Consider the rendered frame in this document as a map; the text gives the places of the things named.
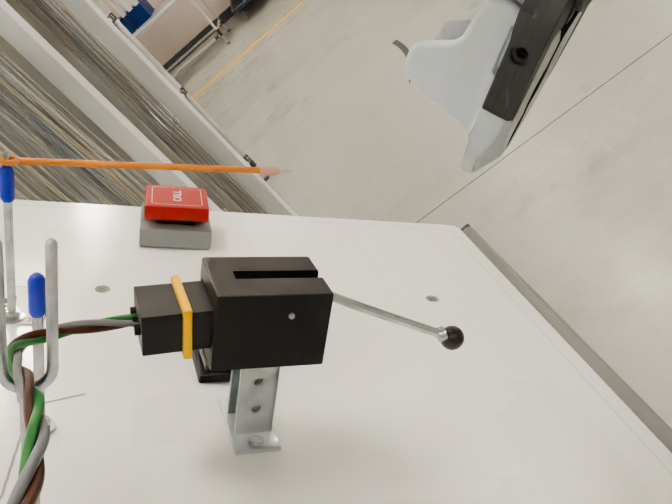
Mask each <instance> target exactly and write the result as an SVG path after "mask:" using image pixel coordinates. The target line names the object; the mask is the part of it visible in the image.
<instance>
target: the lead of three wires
mask: <svg viewBox="0 0 672 504"><path fill-rule="evenodd" d="M132 317H138V314H137V313H134V314H124V315H117V316H111V317H106V318H102V319H87V320H76V321H70V322H65V323H60V324H58V339H61V338H64V337H67V336H69V335H72V334H89V333H99V332H106V331H112V330H117V329H122V328H126V327H134V324H139V322H133V320H132ZM45 343H46V328H45V329H38V330H33V331H29V332H26V333H24V334H21V335H20V336H18V337H16V338H15V339H13V340H12V341H11V342H10V343H9V345H8V346H7V358H8V371H9V374H10V376H11V377H12V378H13V370H12V369H13V368H14V367H15V366H20V367H22V372H23V371H24V369H28V368H26V367H24V366H22V360H23V357H22V354H23V352H24V350H25V349H26V348H27V347H28V346H34V345H40V344H45ZM13 355H14V356H13Z"/></svg>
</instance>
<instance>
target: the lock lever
mask: <svg viewBox="0 0 672 504"><path fill-rule="evenodd" d="M333 294H334V297H333V302H334V303H337V304H340V305H342V306H345V307H348V308H351V309H354V310H356V311H359V312H362V313H365V314H368V315H371V316H374V317H377V318H380V319H383V320H386V321H389V322H392V323H395V324H398V325H401V326H404V327H407V328H410V329H413V330H416V331H419V332H422V333H425V334H428V335H431V336H434V337H437V339H438V341H439V342H440V343H441V342H443V341H445V340H447V339H448V335H447V332H446V330H445V328H444V327H443V326H440V327H438V328H435V327H432V326H429V325H426V324H423V323H420V322H417V321H414V320H411V319H408V318H406V317H403V316H400V315H397V314H394V313H391V312H388V311H385V310H382V309H379V308H376V307H374V306H371V305H368V304H365V303H362V302H359V301H357V300H354V299H351V298H348V297H346V296H343V295H340V294H338V293H335V292H333Z"/></svg>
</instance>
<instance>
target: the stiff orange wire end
mask: <svg viewBox="0 0 672 504"><path fill-rule="evenodd" d="M0 164H1V165H16V164H18V165H44V166H71V167H98V168H125V169H152V170H179V171H206V172H233V173H259V174H261V175H277V174H279V173H292V170H281V169H279V168H278V167H269V166H262V167H243V166H218V165H194V164H169V163H144V162H119V161H95V160H70V159H45V158H20V157H17V156H13V155H10V156H9V157H8V160H5V159H4V157H3V156H0Z"/></svg>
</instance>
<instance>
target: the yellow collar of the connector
mask: <svg viewBox="0 0 672 504"><path fill-rule="evenodd" d="M171 283H172V285H173V288H174V291H175V294H176V297H177V299H178V302H179V305H180V308H181V311H182V314H183V351H181V352H182V355H183V358H184V359H191V358H192V309H191V306H190V303H189V301H188V298H187V295H186V293H185V290H184V287H183V285H182V282H181V280H180V277H179V275H172V276H171Z"/></svg>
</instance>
